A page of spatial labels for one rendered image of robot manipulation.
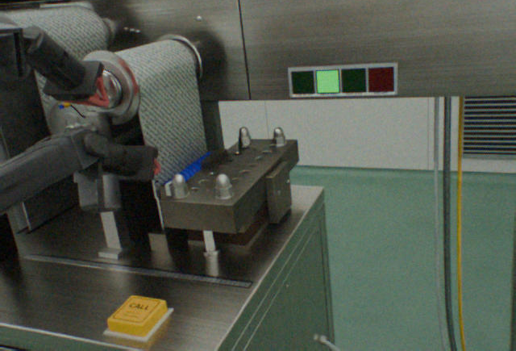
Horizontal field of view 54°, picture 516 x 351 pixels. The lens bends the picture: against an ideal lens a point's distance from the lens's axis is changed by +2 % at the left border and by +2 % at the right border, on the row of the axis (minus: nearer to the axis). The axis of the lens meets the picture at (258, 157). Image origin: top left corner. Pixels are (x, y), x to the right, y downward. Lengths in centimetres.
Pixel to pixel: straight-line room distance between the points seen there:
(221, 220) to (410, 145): 280
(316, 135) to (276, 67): 258
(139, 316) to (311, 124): 301
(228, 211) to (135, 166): 20
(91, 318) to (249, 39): 70
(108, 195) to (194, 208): 18
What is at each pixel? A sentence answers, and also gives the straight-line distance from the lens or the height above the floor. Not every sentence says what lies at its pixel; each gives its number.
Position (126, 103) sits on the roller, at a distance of 102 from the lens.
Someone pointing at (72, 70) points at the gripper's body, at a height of 131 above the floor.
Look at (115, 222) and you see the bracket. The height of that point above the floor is 97.
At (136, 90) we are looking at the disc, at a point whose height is 124.
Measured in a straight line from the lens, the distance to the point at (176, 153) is 113.
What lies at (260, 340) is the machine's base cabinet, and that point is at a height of 79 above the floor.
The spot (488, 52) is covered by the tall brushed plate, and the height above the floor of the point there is 123.
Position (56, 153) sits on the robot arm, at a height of 121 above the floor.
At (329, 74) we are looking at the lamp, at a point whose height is 120.
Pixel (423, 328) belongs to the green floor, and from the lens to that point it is 230.
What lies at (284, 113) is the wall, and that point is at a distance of 380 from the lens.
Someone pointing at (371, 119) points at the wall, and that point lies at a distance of 364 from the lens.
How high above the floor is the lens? 141
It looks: 19 degrees down
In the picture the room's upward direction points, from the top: 7 degrees counter-clockwise
